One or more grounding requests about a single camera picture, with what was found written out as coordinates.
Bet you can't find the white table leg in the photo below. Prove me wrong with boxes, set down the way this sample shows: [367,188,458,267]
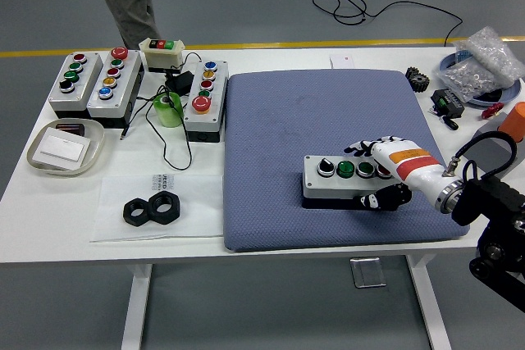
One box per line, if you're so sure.
[121,263,153,350]
[404,254,452,350]

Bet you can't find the small black hex nut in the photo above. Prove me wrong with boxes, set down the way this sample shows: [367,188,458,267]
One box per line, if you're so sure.
[122,198,153,227]

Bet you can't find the blue-grey padded mat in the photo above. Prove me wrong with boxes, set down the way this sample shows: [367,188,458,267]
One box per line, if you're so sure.
[222,69,472,252]

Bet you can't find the white oval tray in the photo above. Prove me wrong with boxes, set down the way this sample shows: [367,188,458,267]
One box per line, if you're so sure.
[25,119,107,178]

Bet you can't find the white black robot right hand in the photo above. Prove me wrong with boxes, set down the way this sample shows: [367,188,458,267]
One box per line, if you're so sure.
[343,134,450,211]

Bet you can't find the large black hex nut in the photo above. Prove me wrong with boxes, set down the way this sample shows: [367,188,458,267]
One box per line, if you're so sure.
[147,190,183,226]

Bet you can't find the white card red mark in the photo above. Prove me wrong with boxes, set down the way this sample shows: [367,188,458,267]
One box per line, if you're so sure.
[328,53,355,70]

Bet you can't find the grey four-button control box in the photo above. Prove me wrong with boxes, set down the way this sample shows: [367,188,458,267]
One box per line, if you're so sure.
[302,155,405,210]

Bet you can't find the bubble wrap bag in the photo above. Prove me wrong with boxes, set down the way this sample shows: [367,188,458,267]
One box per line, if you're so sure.
[453,25,525,89]

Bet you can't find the black metal gear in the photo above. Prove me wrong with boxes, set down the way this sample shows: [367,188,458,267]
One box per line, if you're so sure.
[404,66,431,93]

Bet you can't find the black floor cable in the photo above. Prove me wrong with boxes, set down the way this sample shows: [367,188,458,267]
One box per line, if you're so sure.
[312,0,464,47]

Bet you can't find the dark brown small block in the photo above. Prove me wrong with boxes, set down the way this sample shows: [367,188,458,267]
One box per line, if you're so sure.
[55,121,86,137]

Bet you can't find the grey box orange button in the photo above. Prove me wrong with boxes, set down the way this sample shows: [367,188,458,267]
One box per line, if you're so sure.
[471,102,525,165]

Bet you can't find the cream three-button switch box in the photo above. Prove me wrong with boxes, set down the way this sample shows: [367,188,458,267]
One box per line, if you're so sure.
[138,38,186,75]

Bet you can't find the clear bag of washers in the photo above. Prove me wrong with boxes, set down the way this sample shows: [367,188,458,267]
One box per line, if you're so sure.
[436,57,505,103]

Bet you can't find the metal floor plate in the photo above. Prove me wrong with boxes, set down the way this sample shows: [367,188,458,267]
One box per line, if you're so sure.
[349,257,388,289]

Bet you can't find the black power adapter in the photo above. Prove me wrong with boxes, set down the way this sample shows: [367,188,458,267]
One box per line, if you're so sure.
[163,70,194,95]

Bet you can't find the grey five-button box long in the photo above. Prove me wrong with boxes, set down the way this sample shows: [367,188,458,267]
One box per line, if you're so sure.
[85,47,144,129]

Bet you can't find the green tape roll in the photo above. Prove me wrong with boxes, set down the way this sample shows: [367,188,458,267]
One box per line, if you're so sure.
[153,92,184,129]

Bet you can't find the grey control box black knob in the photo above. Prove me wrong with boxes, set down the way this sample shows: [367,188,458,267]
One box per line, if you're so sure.
[48,52,103,120]

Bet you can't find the small red clip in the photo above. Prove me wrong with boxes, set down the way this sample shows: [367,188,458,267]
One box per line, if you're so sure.
[480,102,504,120]

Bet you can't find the white wall switch plate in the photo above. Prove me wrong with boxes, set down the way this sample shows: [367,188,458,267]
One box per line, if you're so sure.
[33,126,92,170]

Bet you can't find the black module green terminals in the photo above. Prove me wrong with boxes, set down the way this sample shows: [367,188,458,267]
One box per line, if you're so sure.
[429,88,466,118]

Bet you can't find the blue round plate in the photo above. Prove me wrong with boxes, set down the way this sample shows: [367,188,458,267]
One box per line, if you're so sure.
[437,51,522,107]

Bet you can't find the thin black adapter cord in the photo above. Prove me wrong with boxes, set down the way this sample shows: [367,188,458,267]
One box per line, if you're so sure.
[119,52,202,171]

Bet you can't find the grey five-button box short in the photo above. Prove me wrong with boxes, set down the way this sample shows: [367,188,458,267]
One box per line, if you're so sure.
[182,59,230,144]

